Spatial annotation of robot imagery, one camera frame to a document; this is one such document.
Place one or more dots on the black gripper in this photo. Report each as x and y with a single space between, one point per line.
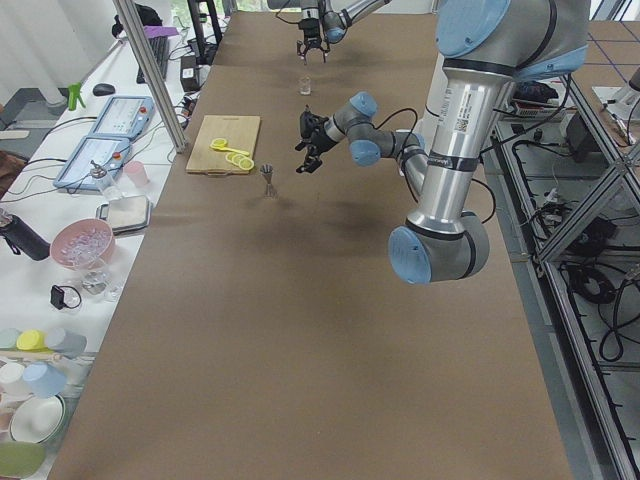
317 140
311 31

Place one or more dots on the clear glass beaker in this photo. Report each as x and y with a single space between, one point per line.
305 86

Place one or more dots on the steel jigger measuring cup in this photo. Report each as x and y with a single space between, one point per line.
267 172

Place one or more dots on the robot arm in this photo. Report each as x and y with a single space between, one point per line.
321 25
485 45

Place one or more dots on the pink plastic cup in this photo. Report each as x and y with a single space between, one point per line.
136 173

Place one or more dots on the lemon slice end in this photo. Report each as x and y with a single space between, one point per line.
247 164

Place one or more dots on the bamboo cutting board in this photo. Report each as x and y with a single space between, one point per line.
240 131

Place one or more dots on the lemon slice middle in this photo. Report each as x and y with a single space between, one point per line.
238 160

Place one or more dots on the lemon slice on knife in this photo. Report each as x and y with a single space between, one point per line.
219 144

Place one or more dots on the black keyboard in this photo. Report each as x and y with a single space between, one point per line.
159 47

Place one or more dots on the upper teach pendant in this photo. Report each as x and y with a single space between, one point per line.
123 117

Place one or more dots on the teach pendant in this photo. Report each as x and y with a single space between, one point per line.
123 117
107 152

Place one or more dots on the metal tray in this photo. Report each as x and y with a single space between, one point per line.
126 215

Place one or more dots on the lower teach pendant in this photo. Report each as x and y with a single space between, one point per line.
107 152

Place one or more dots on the black computer mouse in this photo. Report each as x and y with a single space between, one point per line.
103 89

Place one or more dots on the pink bowl with ice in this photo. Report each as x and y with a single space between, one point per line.
83 243

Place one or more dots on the wine glass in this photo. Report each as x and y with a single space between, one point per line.
98 280

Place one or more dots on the green spray bottle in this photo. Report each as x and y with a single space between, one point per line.
75 98

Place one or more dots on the black water bottle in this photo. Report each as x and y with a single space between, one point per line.
21 238

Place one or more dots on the white bowl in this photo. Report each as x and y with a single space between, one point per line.
37 420

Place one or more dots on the aluminium frame post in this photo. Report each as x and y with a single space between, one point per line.
133 27

